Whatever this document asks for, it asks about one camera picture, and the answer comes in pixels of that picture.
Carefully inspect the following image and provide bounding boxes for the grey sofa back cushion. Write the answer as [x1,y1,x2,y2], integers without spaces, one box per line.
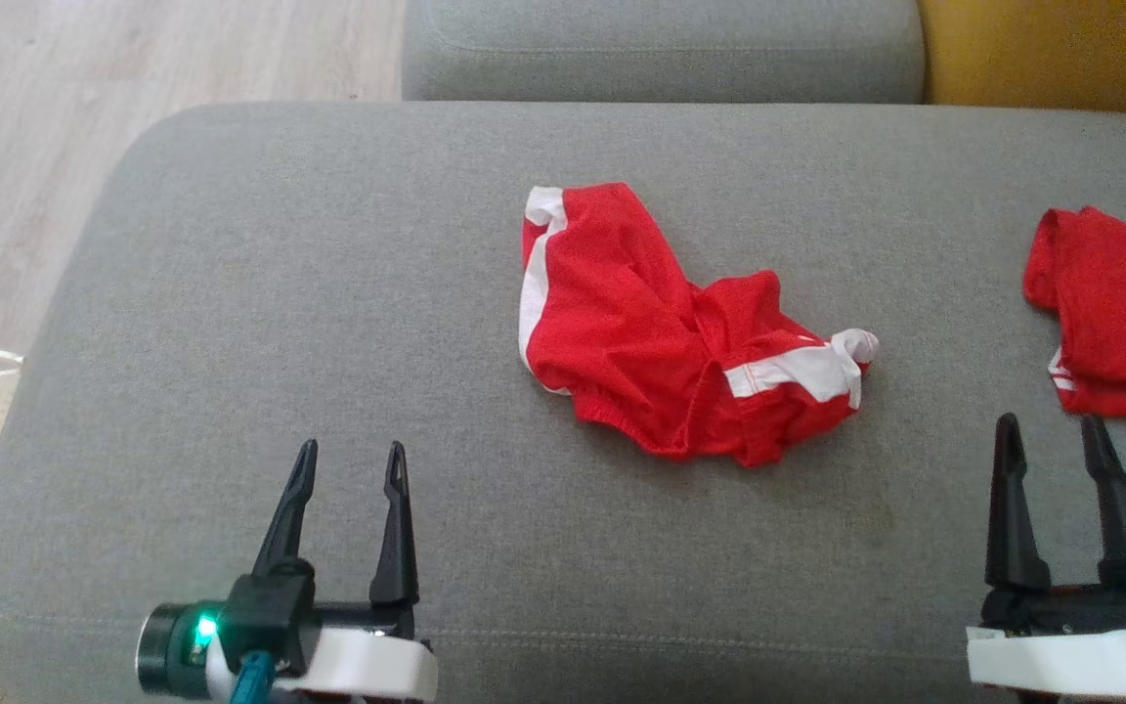
[401,0,928,105]

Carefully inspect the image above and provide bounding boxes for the red basketball jersey white trim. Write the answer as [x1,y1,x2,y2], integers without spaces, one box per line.
[1022,205,1126,423]

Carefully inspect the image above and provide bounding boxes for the yellow sofa cushion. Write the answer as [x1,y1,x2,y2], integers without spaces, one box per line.
[918,0,1126,118]

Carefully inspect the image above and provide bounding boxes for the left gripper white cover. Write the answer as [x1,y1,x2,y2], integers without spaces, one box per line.
[136,439,439,703]

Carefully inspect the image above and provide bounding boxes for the red mesh shorts white stripes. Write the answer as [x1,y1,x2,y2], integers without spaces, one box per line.
[519,182,882,468]

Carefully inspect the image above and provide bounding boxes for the black cable with blue plug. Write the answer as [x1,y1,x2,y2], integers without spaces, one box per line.
[229,650,277,704]

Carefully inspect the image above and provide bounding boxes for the grey sofa seat cushion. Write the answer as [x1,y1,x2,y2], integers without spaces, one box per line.
[0,101,1126,704]

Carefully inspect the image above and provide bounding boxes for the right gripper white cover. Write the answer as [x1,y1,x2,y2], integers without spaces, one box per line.
[966,413,1126,699]

